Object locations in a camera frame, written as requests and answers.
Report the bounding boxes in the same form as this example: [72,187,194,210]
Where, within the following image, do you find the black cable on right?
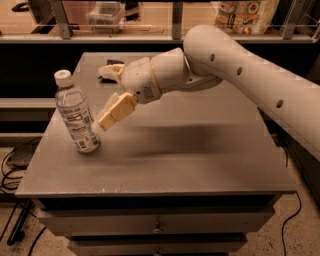
[280,146,303,256]

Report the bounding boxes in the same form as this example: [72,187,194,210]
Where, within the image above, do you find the black cables on left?
[0,136,48,256]

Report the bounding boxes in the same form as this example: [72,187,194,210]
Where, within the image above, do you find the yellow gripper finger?
[97,63,127,82]
[92,92,137,132]

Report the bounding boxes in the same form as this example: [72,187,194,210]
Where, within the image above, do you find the black floor device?
[6,139,40,169]

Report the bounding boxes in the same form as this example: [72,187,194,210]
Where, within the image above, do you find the grey metal shelf frame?
[0,0,320,44]

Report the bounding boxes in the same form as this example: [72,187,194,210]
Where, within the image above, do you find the clear plastic water bottle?
[54,69,100,153]

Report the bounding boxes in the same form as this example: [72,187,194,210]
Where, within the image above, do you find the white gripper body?
[121,48,187,104]

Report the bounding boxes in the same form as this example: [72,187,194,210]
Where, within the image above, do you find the grey drawer cabinet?
[15,51,298,256]

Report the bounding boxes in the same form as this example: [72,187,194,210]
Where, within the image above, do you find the colourful snack bag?
[215,0,280,35]

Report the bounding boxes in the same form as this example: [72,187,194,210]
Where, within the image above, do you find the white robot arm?
[92,25,320,159]

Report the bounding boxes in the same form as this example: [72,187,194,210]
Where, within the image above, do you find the clear plastic container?
[86,1,124,34]

